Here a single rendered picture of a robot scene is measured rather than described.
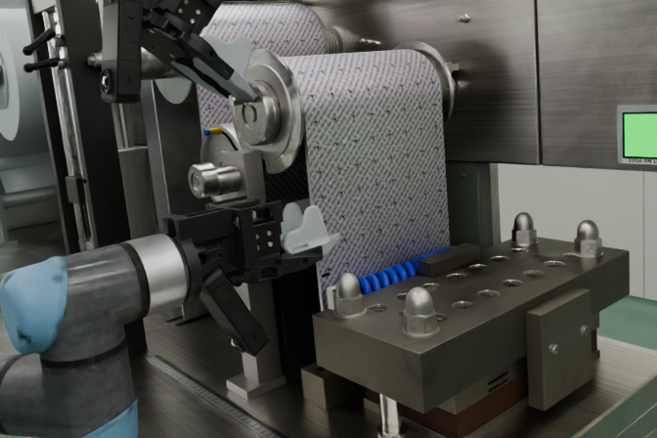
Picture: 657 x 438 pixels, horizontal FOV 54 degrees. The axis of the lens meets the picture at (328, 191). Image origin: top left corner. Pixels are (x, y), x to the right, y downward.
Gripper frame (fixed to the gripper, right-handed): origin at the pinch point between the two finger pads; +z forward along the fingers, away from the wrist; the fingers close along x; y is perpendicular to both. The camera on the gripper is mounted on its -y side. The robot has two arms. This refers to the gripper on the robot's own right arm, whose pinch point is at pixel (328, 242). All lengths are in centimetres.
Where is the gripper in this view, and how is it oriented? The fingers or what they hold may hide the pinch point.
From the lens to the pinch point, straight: 77.5
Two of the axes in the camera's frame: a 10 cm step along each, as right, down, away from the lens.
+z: 7.7, -1.8, 6.2
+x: -6.4, -0.8, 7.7
